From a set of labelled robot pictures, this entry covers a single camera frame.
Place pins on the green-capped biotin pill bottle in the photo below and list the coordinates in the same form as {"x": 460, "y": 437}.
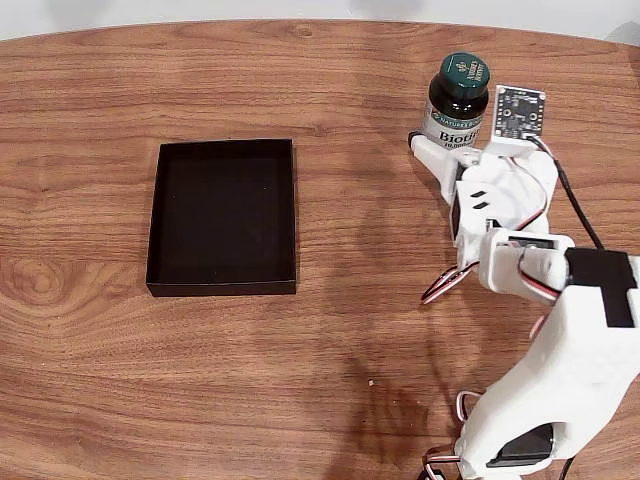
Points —
{"x": 455, "y": 100}

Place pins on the shallow black cardboard box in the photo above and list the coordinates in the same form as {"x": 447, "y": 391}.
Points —
{"x": 222, "y": 220}

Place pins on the black camera circuit board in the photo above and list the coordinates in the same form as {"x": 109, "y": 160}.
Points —
{"x": 520, "y": 112}

